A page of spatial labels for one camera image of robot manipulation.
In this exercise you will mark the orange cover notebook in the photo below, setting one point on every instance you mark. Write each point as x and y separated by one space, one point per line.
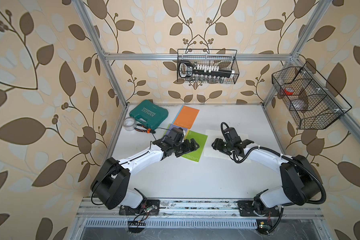
186 117

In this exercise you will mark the red object in basket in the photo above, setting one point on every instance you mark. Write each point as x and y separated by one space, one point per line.
288 91

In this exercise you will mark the white lined notebook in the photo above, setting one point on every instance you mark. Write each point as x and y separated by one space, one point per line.
216 144

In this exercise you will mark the green plastic tool case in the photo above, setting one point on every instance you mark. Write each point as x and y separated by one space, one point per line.
149 114

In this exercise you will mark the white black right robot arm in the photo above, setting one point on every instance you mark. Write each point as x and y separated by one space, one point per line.
299 183

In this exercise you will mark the black wire basket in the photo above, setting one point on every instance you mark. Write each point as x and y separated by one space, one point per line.
223 58
317 103

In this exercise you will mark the orange black pliers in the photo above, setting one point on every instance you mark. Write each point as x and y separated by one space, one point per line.
144 129

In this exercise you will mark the black wire basket centre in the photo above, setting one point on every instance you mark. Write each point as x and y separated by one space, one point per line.
223 58

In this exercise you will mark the socket wrench set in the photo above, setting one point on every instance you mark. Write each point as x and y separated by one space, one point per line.
194 72

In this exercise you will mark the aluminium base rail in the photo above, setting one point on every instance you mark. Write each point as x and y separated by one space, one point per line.
199 208

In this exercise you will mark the aluminium cage frame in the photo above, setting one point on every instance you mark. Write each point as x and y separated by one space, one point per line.
300 59

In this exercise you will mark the black wire basket right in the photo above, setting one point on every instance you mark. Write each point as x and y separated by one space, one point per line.
317 103

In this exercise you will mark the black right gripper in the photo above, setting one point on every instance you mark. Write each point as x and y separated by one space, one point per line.
217 143

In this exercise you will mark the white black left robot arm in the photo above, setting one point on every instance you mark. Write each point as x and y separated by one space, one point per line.
111 184

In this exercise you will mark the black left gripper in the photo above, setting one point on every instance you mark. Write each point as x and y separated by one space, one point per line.
192 144

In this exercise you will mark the clear tape roll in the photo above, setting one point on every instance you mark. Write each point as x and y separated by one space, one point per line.
129 124

